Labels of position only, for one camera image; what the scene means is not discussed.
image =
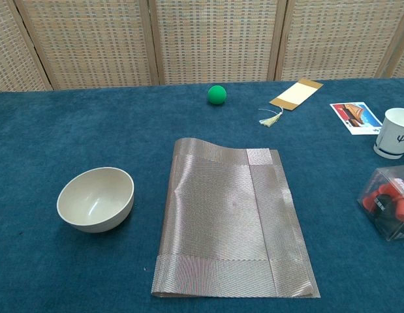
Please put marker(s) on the white round bowl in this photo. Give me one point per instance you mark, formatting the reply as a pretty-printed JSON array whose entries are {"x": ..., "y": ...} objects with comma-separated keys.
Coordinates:
[{"x": 94, "y": 195}]

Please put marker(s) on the white paper cup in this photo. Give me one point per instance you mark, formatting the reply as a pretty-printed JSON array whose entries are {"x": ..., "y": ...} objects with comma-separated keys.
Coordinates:
[{"x": 392, "y": 137}]

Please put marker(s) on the woven wicker folding screen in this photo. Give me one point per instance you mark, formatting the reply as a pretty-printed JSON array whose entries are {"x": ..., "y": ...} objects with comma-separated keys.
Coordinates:
[{"x": 90, "y": 39}]

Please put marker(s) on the photo postcard with red building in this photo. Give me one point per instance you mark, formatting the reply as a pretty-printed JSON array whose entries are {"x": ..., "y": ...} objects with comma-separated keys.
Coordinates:
[{"x": 355, "y": 117}]

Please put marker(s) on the woven beige placemat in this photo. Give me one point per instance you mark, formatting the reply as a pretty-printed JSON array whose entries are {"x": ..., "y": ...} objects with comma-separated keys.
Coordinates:
[{"x": 221, "y": 212}]

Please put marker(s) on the green foam ball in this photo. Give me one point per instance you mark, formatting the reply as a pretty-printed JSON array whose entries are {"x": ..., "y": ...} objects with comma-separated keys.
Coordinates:
[{"x": 217, "y": 95}]

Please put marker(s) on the clear box with red items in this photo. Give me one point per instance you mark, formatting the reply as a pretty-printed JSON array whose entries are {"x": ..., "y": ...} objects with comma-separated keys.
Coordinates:
[{"x": 387, "y": 202}]

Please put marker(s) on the tan bookmark with tassel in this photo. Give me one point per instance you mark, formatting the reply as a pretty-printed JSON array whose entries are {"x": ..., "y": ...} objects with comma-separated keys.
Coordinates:
[{"x": 298, "y": 93}]

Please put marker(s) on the blue carpet table cover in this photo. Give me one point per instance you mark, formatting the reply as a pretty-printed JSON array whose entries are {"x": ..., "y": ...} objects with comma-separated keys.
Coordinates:
[{"x": 41, "y": 261}]

